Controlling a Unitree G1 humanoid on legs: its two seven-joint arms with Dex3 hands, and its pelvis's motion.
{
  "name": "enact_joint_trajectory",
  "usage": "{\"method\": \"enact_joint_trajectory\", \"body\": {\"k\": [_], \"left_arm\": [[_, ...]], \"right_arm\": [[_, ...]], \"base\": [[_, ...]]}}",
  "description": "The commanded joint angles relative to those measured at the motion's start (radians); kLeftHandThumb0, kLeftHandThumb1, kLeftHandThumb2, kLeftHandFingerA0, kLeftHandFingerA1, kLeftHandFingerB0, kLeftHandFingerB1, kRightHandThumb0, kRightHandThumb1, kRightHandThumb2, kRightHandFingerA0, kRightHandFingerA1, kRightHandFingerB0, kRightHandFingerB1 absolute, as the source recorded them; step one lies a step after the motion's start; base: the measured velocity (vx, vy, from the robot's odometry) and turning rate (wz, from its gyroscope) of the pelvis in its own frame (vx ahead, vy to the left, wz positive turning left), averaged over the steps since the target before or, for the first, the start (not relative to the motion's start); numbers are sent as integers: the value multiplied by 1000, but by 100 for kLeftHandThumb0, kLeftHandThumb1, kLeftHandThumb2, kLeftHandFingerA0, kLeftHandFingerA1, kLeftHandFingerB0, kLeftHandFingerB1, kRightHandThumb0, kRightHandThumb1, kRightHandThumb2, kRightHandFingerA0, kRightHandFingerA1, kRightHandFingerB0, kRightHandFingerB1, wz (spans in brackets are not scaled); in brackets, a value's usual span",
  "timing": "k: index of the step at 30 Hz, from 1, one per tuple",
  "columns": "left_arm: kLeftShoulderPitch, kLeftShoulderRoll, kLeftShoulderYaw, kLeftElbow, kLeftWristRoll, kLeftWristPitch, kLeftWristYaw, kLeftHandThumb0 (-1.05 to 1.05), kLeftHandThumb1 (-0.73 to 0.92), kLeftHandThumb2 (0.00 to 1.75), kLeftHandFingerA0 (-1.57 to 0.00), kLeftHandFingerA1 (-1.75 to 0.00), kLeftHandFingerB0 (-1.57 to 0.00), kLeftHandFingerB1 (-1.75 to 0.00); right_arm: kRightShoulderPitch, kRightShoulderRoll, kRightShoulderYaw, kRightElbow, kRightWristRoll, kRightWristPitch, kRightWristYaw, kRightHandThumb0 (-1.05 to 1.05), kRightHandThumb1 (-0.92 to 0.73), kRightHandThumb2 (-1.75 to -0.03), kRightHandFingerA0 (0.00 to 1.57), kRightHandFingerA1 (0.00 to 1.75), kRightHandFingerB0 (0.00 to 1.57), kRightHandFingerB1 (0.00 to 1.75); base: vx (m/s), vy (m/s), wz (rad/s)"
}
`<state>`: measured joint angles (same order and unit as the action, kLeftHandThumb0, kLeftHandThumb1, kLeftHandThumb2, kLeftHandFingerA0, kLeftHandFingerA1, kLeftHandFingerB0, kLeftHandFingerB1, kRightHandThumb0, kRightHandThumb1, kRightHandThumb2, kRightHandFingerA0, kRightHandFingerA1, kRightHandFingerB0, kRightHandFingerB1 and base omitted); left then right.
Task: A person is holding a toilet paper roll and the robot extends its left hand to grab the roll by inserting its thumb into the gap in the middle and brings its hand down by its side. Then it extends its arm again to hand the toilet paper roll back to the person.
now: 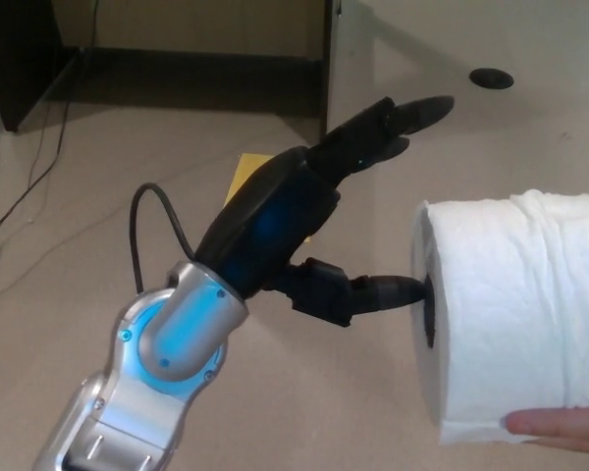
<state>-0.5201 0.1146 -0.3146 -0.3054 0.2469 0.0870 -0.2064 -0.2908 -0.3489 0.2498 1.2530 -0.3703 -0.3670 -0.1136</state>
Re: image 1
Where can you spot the person's bare hand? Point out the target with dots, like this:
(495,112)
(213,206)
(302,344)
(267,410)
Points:
(559,427)

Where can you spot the white toilet paper roll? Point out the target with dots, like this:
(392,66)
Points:
(496,294)

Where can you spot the black round floor cover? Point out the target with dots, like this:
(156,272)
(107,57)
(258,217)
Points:
(491,78)

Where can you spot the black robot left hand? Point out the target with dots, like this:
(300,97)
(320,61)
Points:
(270,221)

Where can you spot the yellow paper sheet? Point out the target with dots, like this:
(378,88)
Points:
(245,172)

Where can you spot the dark wooden desk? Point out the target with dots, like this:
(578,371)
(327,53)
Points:
(10,59)

